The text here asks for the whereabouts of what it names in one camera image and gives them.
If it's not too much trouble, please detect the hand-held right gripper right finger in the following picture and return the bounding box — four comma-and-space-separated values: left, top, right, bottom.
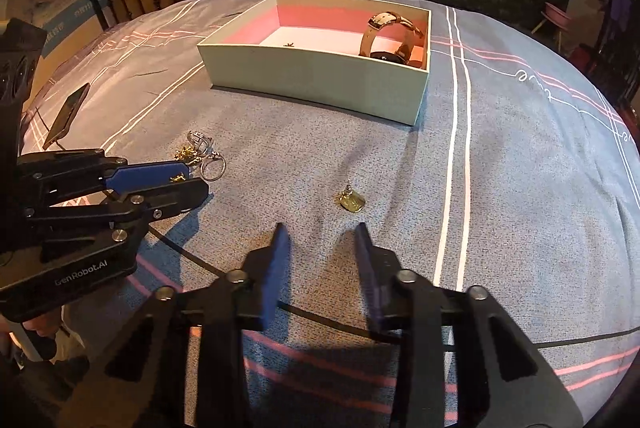
354, 223, 585, 428

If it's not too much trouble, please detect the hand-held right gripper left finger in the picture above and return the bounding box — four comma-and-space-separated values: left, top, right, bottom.
70, 223, 292, 428

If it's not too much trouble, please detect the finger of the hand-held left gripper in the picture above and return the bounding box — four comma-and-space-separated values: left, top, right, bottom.
22, 178, 209, 259
17, 149, 193, 194

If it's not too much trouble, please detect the ornate silver ring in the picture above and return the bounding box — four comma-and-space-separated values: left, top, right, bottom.
187, 130, 214, 156

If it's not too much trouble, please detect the teal box with pink inside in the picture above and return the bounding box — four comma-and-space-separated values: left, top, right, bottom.
196, 0, 432, 126

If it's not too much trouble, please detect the thin metal bangle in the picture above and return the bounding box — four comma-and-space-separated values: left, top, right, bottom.
369, 49, 426, 70

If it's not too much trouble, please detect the rose gold watch beige strap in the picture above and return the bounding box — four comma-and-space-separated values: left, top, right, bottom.
359, 10, 428, 59

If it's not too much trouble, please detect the person's left hand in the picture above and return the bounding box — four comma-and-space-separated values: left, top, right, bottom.
7, 305, 83, 359

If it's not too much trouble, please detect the grey-blue checked bedsheet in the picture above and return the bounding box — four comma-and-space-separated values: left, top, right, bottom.
20, 0, 640, 428

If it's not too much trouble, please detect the red bin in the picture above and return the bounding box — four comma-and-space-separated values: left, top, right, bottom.
570, 45, 596, 69

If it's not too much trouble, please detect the pink stool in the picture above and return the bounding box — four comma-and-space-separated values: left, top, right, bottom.
530, 2, 573, 41

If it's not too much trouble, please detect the black metal rack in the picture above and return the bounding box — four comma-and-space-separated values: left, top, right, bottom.
595, 0, 640, 109

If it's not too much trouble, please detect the purple cloth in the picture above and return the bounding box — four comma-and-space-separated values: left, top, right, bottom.
612, 0, 631, 29

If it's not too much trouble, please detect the blue wall poster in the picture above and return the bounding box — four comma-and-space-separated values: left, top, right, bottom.
40, 0, 111, 59

